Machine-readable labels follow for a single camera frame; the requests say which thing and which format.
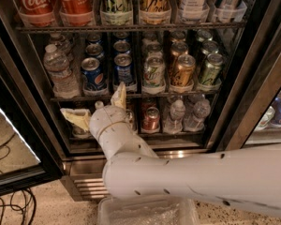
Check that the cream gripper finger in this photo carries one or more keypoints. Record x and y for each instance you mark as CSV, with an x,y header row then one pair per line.
x,y
77,117
119,97

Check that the blue pepsi can front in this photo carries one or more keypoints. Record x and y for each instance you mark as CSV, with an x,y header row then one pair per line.
x,y
93,74

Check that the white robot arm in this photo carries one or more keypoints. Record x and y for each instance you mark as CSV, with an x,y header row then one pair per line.
x,y
246,179

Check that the silver can bottom shelf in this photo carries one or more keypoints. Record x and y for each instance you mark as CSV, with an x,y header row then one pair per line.
x,y
78,132

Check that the front water bottle middle shelf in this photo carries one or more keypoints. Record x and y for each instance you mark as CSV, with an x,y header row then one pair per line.
x,y
65,84

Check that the water bottle shelf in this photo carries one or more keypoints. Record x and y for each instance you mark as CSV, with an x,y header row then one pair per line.
x,y
63,44
173,122
195,121
65,84

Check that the red can bottom shelf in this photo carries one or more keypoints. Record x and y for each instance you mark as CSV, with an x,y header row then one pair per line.
x,y
150,121

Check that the white green la croix can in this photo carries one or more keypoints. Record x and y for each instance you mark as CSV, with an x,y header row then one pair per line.
x,y
153,71

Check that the blue pepsi can second row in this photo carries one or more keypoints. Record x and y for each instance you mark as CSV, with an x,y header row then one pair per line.
x,y
95,51

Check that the steel fridge bottom grille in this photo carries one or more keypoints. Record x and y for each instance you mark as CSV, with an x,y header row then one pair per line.
x,y
83,177

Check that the water bottle bottom shelf left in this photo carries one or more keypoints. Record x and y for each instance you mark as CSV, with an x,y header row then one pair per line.
x,y
173,122

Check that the white la croix can behind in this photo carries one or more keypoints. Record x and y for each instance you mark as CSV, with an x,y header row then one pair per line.
x,y
154,49

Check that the open fridge glass door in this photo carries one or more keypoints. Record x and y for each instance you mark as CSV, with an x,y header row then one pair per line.
x,y
25,160

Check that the orange la croix can front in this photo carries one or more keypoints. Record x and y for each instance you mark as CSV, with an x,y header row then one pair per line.
x,y
183,70

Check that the orange la croix can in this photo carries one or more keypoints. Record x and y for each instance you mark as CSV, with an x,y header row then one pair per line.
x,y
176,49
183,70

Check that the rear water bottle middle shelf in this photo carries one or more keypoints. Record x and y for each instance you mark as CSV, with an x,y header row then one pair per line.
x,y
63,44

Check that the orange la croix can behind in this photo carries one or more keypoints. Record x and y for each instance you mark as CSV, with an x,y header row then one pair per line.
x,y
176,49

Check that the water bottle bottom shelf right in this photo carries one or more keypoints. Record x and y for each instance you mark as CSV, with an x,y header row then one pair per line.
x,y
195,121

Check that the green la croix top can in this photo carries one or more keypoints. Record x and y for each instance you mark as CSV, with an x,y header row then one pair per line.
x,y
116,12

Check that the green la croix can front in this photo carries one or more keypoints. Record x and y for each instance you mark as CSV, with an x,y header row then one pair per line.
x,y
211,69

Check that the yellow la croix top can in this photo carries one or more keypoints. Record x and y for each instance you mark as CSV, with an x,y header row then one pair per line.
x,y
154,11

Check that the green la croix can behind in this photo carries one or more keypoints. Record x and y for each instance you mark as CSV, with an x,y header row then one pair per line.
x,y
207,47

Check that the red coca-cola can right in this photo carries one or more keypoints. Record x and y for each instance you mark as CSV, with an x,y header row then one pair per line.
x,y
76,12

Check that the red coca-cola can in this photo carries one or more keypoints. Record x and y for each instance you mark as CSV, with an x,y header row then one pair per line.
x,y
38,13
76,12

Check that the red coca-cola can left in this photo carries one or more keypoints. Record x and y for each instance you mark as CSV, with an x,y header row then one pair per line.
x,y
38,13

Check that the white top shelf can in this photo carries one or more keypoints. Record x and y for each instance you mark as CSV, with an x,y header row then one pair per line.
x,y
192,11

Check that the silver top shelf can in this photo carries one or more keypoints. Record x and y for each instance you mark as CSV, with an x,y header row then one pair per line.
x,y
225,11

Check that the brown tea bottle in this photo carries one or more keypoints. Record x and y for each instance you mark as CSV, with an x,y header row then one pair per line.
x,y
99,104

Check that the clear plastic bin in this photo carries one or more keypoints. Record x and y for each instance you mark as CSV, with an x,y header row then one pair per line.
x,y
147,210

